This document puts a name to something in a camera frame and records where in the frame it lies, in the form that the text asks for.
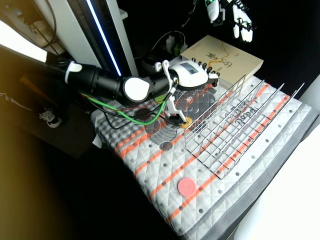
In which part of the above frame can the white rounded furniture panel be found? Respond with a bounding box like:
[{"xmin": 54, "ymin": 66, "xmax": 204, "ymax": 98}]
[{"xmin": 233, "ymin": 74, "xmax": 320, "ymax": 240}]

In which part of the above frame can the grey quilt with bear print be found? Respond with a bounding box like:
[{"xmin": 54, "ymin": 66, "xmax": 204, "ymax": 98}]
[{"xmin": 90, "ymin": 56, "xmax": 314, "ymax": 238}]

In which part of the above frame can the pink round toy cookie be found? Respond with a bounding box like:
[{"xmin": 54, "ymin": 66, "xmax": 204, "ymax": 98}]
[{"xmin": 177, "ymin": 177, "xmax": 197, "ymax": 197}]

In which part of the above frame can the metal wire rack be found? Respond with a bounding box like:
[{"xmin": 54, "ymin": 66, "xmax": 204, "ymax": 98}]
[{"xmin": 183, "ymin": 74, "xmax": 306, "ymax": 180}]

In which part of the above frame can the brown round toy cookie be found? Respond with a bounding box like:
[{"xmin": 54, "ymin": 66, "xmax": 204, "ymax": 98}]
[{"xmin": 136, "ymin": 108, "xmax": 151, "ymax": 120}]

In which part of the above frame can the green toy macaron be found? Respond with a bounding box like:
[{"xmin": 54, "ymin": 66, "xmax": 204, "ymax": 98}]
[{"xmin": 152, "ymin": 92, "xmax": 171, "ymax": 104}]

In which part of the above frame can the white power adapter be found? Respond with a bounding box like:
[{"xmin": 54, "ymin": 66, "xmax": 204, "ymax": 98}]
[{"xmin": 165, "ymin": 34, "xmax": 176, "ymax": 51}]

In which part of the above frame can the black looped cable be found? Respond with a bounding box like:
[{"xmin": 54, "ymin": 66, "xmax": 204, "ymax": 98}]
[{"xmin": 37, "ymin": 0, "xmax": 58, "ymax": 50}]

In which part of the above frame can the yellow scalloped toy cookie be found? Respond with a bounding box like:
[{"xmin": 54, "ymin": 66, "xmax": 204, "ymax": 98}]
[{"xmin": 181, "ymin": 117, "xmax": 193, "ymax": 130}]

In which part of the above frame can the beige paperback book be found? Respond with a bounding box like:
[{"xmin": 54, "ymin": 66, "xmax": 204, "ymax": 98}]
[{"xmin": 179, "ymin": 34, "xmax": 265, "ymax": 90}]

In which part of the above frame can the white column with blue light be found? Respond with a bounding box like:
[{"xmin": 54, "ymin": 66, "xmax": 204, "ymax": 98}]
[{"xmin": 32, "ymin": 0, "xmax": 140, "ymax": 78}]

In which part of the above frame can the green cable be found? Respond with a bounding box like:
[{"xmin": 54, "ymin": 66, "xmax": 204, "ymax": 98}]
[{"xmin": 79, "ymin": 91, "xmax": 168, "ymax": 126}]

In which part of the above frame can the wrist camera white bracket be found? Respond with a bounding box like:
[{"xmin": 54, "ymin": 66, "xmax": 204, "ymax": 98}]
[
  {"xmin": 213, "ymin": 4, "xmax": 227, "ymax": 27},
  {"xmin": 163, "ymin": 86, "xmax": 188, "ymax": 125}
]

